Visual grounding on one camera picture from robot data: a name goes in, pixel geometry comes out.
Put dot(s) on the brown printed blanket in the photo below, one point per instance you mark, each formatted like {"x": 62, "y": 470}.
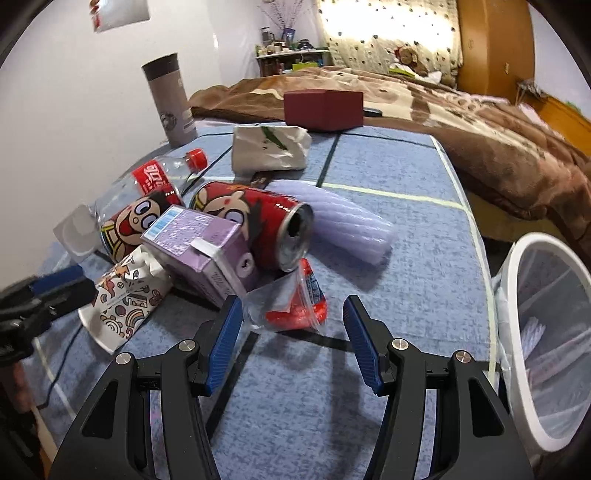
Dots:
{"x": 461, "y": 120}

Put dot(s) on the wooden wardrobe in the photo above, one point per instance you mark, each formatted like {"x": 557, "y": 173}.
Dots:
{"x": 498, "y": 41}

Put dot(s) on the purple foam net sleeve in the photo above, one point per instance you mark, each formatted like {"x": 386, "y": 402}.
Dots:
{"x": 531, "y": 332}
{"x": 341, "y": 217}

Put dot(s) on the brown printed wrapper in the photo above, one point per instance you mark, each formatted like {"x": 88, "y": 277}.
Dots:
{"x": 258, "y": 177}

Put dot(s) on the green packet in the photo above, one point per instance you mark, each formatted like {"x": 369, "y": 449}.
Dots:
{"x": 401, "y": 70}

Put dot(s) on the wooden headboard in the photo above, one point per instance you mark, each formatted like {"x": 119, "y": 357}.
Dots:
{"x": 558, "y": 106}

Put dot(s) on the translucent wall sheet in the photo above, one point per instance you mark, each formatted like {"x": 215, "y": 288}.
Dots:
{"x": 235, "y": 60}

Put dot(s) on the dotted cream curtain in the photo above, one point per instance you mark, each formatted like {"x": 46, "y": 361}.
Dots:
{"x": 392, "y": 32}

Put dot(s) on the black remote control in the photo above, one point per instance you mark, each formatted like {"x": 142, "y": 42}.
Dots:
{"x": 371, "y": 112}

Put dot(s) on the purple decorative branches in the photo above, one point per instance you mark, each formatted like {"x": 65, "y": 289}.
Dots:
{"x": 286, "y": 14}

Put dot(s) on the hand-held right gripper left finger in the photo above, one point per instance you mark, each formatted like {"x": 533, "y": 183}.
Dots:
{"x": 226, "y": 337}

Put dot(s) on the cluttered white shelf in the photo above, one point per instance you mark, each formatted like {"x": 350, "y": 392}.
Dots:
{"x": 291, "y": 50}

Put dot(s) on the clear cola bottle red label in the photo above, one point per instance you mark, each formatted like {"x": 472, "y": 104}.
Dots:
{"x": 147, "y": 180}

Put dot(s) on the crumpled white paper carton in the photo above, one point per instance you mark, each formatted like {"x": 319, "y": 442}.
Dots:
{"x": 263, "y": 150}

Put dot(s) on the grey insulated tumbler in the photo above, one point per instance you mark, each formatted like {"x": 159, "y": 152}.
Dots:
{"x": 171, "y": 101}

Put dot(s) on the patterned paper cup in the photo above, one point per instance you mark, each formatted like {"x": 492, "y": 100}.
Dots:
{"x": 124, "y": 300}

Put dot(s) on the purple milk carton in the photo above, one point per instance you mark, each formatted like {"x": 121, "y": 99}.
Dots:
{"x": 203, "y": 249}

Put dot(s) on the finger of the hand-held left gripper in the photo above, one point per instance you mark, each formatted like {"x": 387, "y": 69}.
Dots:
{"x": 55, "y": 279}
{"x": 69, "y": 295}

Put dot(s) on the dark red box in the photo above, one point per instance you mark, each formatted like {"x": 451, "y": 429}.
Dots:
{"x": 323, "y": 108}

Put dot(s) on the red cartoon drink can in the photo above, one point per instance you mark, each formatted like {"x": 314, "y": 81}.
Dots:
{"x": 134, "y": 221}
{"x": 258, "y": 217}

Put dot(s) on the brown teddy bear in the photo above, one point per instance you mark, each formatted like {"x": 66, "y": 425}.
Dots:
{"x": 408, "y": 55}

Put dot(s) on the white trash bin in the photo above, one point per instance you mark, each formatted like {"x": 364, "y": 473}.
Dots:
{"x": 512, "y": 323}

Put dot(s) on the red snack packet clear wrapper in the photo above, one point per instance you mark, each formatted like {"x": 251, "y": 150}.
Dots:
{"x": 295, "y": 304}

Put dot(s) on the wall poster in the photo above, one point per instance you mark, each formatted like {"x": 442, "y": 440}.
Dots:
{"x": 120, "y": 11}

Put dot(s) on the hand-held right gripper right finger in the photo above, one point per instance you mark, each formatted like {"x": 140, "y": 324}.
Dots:
{"x": 362, "y": 341}

